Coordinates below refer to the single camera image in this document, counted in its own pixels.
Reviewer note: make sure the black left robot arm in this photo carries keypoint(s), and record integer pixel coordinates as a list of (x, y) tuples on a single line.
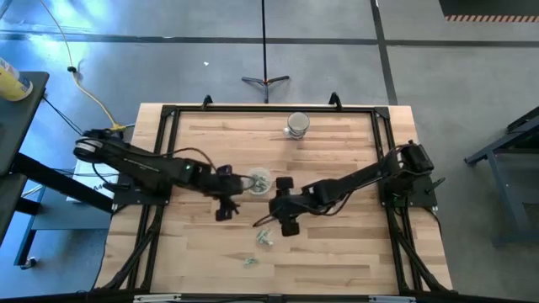
[(139, 164)]

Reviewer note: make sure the glass jar with lid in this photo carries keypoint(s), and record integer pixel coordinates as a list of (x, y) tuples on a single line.
[(298, 124)]

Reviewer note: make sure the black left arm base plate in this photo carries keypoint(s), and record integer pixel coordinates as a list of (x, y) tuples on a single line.
[(135, 198)]

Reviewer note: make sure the clear plastic cup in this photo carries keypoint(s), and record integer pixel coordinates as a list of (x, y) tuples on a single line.
[(259, 180)]

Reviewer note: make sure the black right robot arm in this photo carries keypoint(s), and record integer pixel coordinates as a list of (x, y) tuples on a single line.
[(358, 179)]

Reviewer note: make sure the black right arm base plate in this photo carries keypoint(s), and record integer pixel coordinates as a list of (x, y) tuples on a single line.
[(423, 195)]

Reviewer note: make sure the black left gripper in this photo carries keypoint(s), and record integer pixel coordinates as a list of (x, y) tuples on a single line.
[(227, 185)]

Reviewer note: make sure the dark blue metal cart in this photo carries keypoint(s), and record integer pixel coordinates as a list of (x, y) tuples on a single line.
[(505, 189)]

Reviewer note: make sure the green white sweetener packet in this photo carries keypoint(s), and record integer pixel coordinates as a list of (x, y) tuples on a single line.
[(260, 188), (262, 179), (266, 241), (251, 261), (261, 234)]

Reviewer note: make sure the black aluminium table frame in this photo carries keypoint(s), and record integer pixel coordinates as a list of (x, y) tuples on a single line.
[(273, 109)]

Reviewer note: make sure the blue low cart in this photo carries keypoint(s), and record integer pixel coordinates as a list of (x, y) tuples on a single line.
[(63, 214)]

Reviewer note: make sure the black side table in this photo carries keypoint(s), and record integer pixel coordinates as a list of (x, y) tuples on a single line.
[(21, 122)]

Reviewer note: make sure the black frame clamp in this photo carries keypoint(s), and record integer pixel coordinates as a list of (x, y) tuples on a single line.
[(207, 100), (335, 100)]

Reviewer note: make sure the black tripod stand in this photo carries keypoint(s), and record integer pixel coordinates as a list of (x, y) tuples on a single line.
[(264, 42)]

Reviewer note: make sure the black mat with hazard stripe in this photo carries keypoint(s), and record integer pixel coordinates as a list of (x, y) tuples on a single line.
[(484, 6)]

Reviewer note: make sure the white metal bracket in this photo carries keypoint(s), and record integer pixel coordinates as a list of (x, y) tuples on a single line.
[(391, 299), (156, 298)]

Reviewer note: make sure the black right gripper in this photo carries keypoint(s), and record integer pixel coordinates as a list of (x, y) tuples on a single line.
[(288, 206)]

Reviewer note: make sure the white paper sheet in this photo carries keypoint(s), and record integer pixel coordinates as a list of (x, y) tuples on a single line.
[(84, 177)]

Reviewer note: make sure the yellow white canister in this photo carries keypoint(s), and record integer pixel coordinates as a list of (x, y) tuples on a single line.
[(12, 86)]

